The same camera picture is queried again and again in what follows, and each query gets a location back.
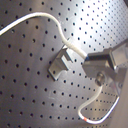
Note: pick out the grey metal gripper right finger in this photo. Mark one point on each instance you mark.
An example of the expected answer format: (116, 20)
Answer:
(114, 79)

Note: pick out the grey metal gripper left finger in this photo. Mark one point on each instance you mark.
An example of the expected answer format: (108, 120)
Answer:
(98, 62)

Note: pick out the grey metal cable clip bracket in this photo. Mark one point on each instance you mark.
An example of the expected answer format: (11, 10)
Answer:
(61, 62)

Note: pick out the perforated metal breadboard plate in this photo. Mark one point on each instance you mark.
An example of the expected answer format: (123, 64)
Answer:
(29, 96)

